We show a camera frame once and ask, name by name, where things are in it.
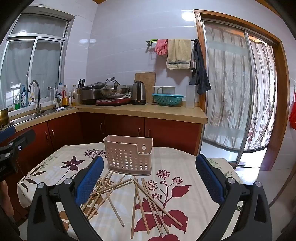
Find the sheer floral curtain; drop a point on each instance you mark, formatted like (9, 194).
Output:
(231, 92)

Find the scissors in knife block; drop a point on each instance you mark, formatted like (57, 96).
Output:
(81, 85)

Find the pink perforated utensil holder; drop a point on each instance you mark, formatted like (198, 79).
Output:
(128, 154)

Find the red kitchen cabinets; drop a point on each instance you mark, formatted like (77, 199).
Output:
(120, 129)

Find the beige kitchen counter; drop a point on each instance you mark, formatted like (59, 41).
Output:
(143, 111)

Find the red hanging bag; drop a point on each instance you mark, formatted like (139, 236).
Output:
(292, 118)

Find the brass pot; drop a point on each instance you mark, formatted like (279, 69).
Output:
(3, 114)

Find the dark grey cloth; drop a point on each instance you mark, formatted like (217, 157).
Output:
(201, 76)

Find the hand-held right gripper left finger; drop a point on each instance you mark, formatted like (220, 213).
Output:
(90, 177)

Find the beige towel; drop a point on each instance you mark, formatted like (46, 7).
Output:
(179, 54)

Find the translucent plastic container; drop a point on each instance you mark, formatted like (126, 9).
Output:
(190, 97)

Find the steel rice cooker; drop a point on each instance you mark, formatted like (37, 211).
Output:
(91, 95)

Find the floral tablecloth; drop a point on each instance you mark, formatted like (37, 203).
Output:
(185, 192)

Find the steel wok with lid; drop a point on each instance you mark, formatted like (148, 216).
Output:
(114, 91)

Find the person's left hand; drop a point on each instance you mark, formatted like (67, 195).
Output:
(8, 204)

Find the teal plastic colander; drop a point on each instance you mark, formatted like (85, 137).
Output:
(167, 99)

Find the hanging steel cup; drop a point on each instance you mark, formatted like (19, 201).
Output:
(193, 64)

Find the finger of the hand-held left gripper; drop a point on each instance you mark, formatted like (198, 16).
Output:
(7, 134)
(24, 138)

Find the white plastic bottle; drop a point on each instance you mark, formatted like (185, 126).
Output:
(60, 88)

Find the pink rubber gloves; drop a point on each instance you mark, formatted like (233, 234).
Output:
(161, 47)

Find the green soap bottle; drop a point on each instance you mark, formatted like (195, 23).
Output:
(17, 105)

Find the steel kitchen faucet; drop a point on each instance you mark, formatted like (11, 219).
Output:
(38, 97)

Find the white yellow spray bottle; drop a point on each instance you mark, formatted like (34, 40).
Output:
(32, 95)

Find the wall towel rack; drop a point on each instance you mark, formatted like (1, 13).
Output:
(149, 42)

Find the steel electric kettle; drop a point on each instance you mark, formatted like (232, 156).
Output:
(138, 93)

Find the amber oil bottle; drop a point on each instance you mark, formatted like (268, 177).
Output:
(74, 96)

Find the clear glass jar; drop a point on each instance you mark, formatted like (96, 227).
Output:
(50, 93)

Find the pile of wooden chopsticks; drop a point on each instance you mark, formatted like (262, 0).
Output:
(141, 192)

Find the wooden cutting board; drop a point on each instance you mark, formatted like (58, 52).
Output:
(149, 81)

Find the steel sink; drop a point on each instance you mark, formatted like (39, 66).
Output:
(27, 117)

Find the wooden frame sliding door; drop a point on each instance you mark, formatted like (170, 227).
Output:
(281, 104)

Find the red induction cooker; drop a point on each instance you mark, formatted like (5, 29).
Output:
(113, 101)

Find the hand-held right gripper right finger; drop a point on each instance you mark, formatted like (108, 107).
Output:
(209, 178)

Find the pale green mug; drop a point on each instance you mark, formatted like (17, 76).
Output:
(166, 90)

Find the small white dish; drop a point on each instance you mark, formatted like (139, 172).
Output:
(61, 109)

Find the small steel water tap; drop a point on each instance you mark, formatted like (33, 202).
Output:
(56, 92)

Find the blue dish soap bottle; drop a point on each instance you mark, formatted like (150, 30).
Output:
(23, 98)

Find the yellow label oil bottle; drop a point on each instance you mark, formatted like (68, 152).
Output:
(65, 98)

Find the aluminium frame window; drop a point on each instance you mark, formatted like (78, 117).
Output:
(34, 60)

